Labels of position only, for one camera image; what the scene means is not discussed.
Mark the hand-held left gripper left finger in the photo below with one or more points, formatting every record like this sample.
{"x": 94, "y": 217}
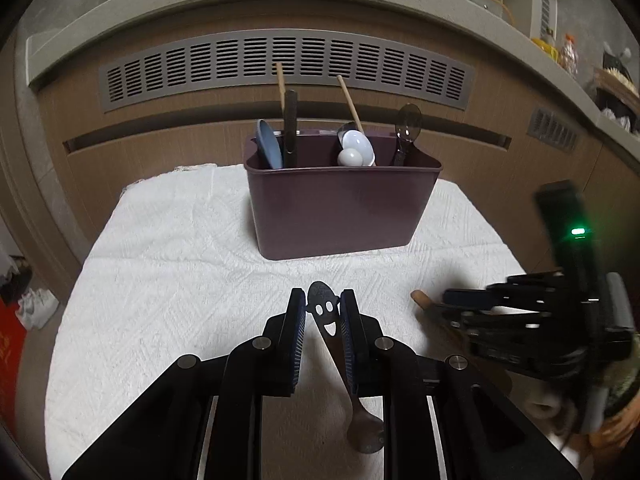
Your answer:
{"x": 299, "y": 340}

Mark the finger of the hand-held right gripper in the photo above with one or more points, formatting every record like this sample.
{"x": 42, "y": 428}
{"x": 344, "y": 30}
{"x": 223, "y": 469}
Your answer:
{"x": 480, "y": 297}
{"x": 500, "y": 340}

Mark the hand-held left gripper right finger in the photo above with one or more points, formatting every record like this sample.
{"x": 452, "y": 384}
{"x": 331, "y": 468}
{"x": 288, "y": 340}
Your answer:
{"x": 348, "y": 345}

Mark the purple plastic bin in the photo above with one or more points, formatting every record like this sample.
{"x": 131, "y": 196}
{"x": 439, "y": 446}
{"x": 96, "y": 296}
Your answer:
{"x": 340, "y": 210}

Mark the metal spoon with white knob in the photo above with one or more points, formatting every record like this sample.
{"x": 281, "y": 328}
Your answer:
{"x": 349, "y": 158}

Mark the blue plastic rice spoon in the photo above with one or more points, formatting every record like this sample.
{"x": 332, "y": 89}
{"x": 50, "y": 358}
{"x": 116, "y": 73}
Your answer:
{"x": 270, "y": 145}

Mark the wooden chopstick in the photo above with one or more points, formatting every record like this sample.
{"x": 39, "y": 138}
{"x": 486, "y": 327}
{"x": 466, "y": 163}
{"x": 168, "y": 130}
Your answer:
{"x": 349, "y": 100}
{"x": 280, "y": 80}

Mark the person's right forearm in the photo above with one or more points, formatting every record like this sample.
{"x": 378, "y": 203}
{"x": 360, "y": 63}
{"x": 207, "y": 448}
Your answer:
{"x": 622, "y": 390}

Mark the small grey vent grille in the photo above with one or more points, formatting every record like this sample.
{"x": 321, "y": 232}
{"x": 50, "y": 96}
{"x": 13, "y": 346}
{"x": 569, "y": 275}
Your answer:
{"x": 552, "y": 130}

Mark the white textured towel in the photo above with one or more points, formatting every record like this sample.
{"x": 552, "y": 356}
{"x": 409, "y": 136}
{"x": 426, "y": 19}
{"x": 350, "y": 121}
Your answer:
{"x": 175, "y": 285}

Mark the beige woven basket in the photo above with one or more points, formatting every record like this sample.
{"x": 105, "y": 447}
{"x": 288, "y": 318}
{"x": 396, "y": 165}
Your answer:
{"x": 617, "y": 80}

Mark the orange capped bottle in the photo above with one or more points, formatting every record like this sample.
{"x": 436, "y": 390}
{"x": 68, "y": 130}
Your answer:
{"x": 569, "y": 57}

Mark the wooden cabinet front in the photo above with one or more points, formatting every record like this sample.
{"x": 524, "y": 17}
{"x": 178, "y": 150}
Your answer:
{"x": 150, "y": 140}

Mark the white sneaker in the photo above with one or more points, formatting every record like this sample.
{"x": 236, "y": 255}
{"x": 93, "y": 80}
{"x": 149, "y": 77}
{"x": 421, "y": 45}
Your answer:
{"x": 37, "y": 305}

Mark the large grey vent grille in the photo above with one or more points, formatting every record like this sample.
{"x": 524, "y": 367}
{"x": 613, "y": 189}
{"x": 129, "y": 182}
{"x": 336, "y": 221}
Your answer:
{"x": 225, "y": 60}

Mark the dark shoes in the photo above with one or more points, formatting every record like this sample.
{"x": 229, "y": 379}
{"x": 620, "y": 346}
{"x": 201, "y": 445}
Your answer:
{"x": 15, "y": 275}

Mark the red doormat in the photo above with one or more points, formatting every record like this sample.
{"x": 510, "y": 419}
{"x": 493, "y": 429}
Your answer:
{"x": 7, "y": 360}

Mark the speckled stone counter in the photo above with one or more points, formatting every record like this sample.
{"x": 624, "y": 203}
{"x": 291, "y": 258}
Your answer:
{"x": 300, "y": 7}

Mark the white slatted wall panel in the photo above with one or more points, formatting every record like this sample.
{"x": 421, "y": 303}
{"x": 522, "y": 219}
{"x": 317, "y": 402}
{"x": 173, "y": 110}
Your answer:
{"x": 544, "y": 5}

